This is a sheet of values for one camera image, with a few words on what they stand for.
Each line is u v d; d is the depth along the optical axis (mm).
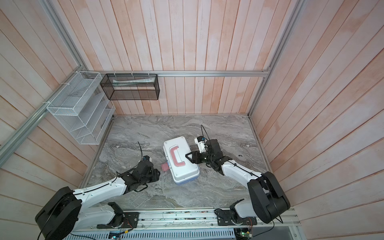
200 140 780
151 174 710
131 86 981
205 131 1092
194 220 750
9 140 536
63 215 408
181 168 798
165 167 875
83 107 733
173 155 839
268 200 428
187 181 824
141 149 1006
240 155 979
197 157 758
